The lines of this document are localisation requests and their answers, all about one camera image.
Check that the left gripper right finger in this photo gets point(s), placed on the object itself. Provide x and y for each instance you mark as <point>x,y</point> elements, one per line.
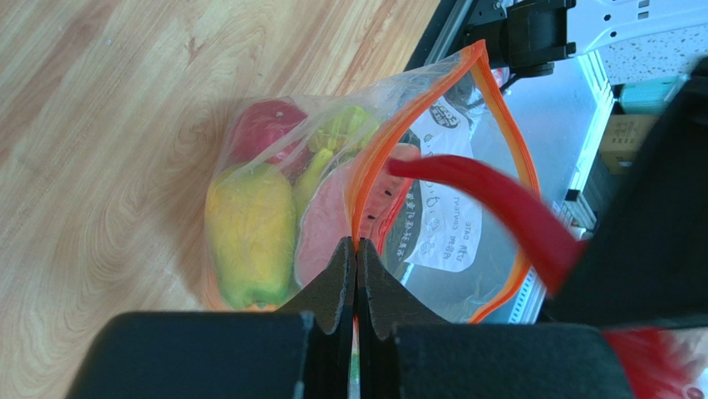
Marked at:
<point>408,351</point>

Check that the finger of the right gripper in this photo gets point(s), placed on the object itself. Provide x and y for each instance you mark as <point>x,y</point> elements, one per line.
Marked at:
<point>647,263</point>

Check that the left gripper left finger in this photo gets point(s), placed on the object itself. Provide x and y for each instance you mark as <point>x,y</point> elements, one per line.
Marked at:
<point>302,350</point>

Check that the long red chili pepper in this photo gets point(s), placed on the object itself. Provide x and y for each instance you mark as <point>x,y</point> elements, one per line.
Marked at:
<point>549,246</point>

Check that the watermelon slice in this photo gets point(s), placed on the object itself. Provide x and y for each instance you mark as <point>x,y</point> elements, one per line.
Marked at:
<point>326,221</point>

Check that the clear orange zip top bag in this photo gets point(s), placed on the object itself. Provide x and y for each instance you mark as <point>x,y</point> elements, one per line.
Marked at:
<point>439,246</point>

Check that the red pomegranate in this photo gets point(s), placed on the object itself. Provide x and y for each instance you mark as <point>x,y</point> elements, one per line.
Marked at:
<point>261,125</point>

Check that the yellow banana bunch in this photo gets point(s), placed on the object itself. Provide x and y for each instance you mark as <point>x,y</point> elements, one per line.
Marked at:
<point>348,131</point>

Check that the cardboard box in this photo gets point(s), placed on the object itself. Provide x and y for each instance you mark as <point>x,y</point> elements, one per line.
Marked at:
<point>622,139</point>

